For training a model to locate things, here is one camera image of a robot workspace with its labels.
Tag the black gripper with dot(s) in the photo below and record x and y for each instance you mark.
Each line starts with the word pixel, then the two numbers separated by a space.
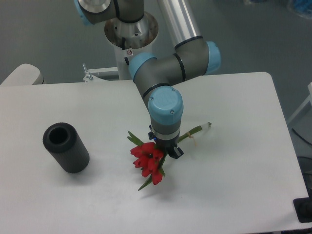
pixel 166 141

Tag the red tulip bouquet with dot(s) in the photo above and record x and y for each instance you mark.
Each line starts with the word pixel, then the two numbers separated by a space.
pixel 150 157

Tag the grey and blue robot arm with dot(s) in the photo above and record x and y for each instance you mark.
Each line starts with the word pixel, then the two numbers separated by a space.
pixel 155 78

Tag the black ribbed cylindrical vase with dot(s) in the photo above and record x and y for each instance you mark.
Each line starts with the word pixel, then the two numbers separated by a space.
pixel 62 141

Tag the black device at table edge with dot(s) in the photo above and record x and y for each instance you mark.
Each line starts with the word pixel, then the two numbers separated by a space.
pixel 303 208

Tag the white rounded chair back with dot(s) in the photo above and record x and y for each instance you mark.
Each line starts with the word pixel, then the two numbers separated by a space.
pixel 25 74

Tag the blue item top right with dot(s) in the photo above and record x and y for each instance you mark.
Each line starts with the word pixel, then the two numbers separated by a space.
pixel 302 8

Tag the white metal base frame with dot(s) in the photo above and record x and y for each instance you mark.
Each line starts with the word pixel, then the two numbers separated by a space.
pixel 100 74

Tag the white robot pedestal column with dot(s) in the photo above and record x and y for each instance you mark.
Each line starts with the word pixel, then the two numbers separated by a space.
pixel 130 39

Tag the white frame at right edge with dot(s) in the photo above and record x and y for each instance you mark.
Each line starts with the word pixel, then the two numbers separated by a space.
pixel 302 109

